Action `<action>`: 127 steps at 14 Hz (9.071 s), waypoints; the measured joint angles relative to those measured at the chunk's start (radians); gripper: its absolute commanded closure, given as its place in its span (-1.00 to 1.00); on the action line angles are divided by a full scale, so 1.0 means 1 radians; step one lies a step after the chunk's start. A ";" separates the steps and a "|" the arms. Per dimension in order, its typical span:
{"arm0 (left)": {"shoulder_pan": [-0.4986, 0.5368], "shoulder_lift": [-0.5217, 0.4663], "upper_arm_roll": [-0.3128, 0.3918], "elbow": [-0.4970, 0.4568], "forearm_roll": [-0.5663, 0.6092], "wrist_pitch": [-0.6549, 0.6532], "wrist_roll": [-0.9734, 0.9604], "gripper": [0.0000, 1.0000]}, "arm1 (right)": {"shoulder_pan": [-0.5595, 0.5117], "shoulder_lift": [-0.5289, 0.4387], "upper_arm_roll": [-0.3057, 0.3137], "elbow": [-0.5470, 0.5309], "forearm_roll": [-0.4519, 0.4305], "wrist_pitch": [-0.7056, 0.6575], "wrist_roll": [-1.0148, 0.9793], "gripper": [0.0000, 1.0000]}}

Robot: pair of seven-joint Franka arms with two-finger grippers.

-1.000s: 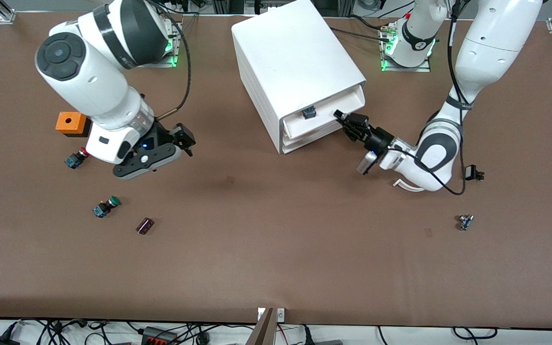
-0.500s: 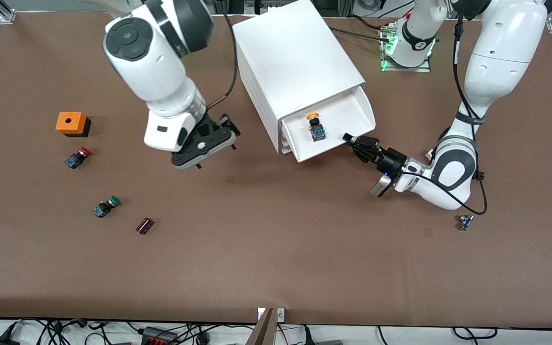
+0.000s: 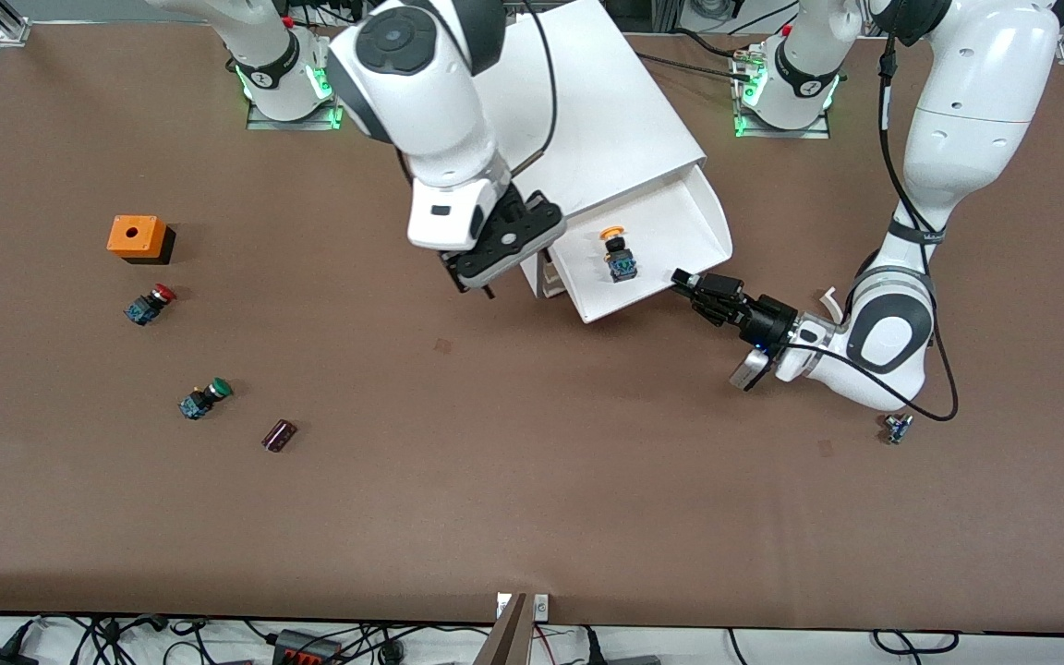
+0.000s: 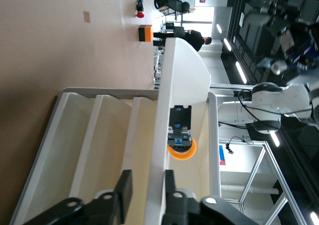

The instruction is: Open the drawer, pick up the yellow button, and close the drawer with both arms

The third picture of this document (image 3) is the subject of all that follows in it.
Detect white plastic drawer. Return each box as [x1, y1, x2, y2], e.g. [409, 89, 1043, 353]
[541, 164, 734, 324]

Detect orange-capped push button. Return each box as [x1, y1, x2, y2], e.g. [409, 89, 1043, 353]
[599, 226, 640, 284]

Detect metal base plate right arm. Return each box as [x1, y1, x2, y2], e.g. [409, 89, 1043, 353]
[246, 37, 348, 131]

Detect white drawer cabinet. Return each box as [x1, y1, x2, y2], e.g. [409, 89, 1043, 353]
[481, 0, 708, 298]

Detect green-capped push button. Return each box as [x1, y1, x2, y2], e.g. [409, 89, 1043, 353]
[179, 377, 234, 421]

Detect red-capped push button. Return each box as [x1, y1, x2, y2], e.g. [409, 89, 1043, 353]
[124, 284, 178, 326]

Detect orange box with hole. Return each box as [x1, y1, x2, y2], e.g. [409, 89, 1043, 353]
[107, 215, 176, 266]

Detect black orange power strip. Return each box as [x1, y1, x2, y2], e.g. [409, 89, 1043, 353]
[275, 629, 345, 665]

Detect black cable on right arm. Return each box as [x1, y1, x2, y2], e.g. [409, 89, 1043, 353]
[506, 0, 560, 178]

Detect black cable behind cabinet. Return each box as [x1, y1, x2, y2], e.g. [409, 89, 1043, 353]
[636, 50, 747, 80]

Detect wooden post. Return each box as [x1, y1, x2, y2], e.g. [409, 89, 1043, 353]
[474, 593, 535, 665]

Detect black looped floor cable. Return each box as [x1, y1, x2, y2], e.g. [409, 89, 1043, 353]
[871, 629, 961, 656]

